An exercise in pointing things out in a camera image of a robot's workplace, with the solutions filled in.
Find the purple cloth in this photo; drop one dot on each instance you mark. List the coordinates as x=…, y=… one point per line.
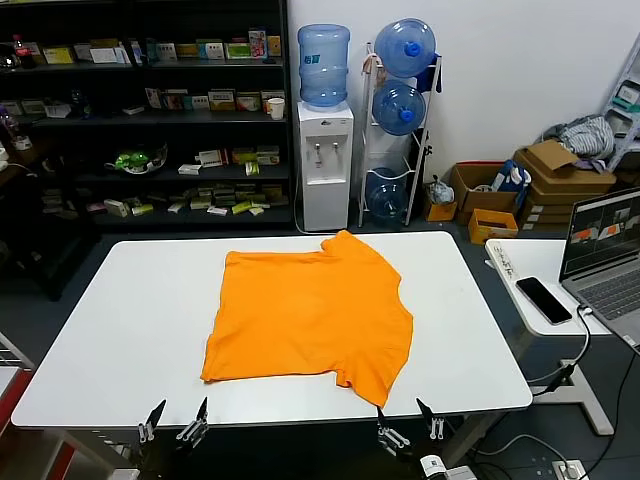
x=592, y=165

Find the pink blue carton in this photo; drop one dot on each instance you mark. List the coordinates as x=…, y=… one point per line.
x=257, y=45

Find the black power adapter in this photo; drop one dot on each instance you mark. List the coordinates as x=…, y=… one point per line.
x=560, y=377

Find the yellow medicine box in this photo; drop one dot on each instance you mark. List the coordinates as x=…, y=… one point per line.
x=186, y=50

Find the white water dispenser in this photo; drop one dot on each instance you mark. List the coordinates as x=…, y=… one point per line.
x=325, y=200

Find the white red box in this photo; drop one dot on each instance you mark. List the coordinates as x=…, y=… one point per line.
x=211, y=158

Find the red white cabinet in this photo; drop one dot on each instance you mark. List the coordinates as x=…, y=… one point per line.
x=15, y=395

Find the green white flat box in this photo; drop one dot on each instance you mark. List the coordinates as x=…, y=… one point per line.
x=237, y=51

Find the grey plastic bag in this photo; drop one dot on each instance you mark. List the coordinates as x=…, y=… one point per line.
x=441, y=191

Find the grey striped clothes pile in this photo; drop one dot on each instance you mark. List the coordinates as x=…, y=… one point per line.
x=585, y=132

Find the brown box white labels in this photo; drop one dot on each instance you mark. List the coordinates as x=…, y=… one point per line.
x=550, y=210

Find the small white side table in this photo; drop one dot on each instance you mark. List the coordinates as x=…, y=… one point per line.
x=537, y=260

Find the blue white package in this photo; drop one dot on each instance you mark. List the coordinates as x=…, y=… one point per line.
x=510, y=175

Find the green plastic packet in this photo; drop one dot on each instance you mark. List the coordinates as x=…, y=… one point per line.
x=131, y=160

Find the white pink box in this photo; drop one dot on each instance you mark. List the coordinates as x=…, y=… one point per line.
x=153, y=98

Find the white paper cup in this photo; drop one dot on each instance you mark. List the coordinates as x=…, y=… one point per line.
x=276, y=109

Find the light grey metal rack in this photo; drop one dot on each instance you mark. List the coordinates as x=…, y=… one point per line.
x=625, y=116

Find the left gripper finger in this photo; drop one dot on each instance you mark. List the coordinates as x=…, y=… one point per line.
x=152, y=422
x=196, y=422

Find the yellow cardboard box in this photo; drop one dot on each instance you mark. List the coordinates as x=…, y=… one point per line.
x=440, y=211

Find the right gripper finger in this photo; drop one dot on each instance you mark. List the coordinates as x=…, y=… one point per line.
x=390, y=437
x=434, y=424

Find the cola bottle red label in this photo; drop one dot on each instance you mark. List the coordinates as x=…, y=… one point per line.
x=22, y=52

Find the orange T-shirt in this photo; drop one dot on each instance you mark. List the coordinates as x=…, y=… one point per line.
x=310, y=320

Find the small white box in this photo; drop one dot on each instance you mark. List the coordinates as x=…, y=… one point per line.
x=200, y=102

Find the white floor power strip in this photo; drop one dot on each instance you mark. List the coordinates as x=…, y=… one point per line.
x=567, y=470

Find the plain white box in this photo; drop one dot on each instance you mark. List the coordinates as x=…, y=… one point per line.
x=104, y=55

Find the open brown cardboard box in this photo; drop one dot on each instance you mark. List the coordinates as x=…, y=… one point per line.
x=480, y=197

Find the black shelving unit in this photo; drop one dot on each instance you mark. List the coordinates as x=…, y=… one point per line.
x=215, y=64

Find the flat yellow box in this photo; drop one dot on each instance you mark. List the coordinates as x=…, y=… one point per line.
x=57, y=55

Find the white green flat carton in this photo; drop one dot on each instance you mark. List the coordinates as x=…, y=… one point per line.
x=268, y=155

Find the grey laptop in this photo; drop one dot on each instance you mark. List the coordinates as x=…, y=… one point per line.
x=600, y=295

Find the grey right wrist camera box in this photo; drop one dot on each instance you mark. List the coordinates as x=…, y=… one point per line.
x=432, y=467

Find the dark blue bottle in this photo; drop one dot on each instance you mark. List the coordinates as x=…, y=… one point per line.
x=80, y=105

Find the orange cardboard box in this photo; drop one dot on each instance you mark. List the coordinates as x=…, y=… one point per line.
x=492, y=232

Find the brown cardboard box with flap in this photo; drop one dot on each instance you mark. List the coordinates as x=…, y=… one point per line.
x=555, y=160

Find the beige hanging cloth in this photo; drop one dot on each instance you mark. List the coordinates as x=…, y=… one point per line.
x=371, y=65

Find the white teal box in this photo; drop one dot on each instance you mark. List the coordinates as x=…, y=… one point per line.
x=629, y=97

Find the yellow green box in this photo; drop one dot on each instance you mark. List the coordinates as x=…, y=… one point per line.
x=244, y=156

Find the yellow white box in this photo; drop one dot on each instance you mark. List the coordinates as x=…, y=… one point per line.
x=221, y=100

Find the large white table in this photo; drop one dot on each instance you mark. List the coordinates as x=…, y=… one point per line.
x=125, y=325

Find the small yellow carton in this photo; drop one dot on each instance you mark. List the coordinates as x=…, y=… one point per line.
x=274, y=46

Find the silver bowl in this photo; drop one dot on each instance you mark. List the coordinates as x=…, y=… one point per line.
x=145, y=169

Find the white green medicine box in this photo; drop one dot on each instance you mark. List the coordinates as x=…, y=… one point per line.
x=212, y=50
x=166, y=52

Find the black smartphone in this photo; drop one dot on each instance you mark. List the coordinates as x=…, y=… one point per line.
x=542, y=300

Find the blue water jug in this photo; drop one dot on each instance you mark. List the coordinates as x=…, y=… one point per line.
x=400, y=50
x=395, y=107
x=385, y=197
x=324, y=70

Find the black stand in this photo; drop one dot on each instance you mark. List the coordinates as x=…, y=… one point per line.
x=419, y=150

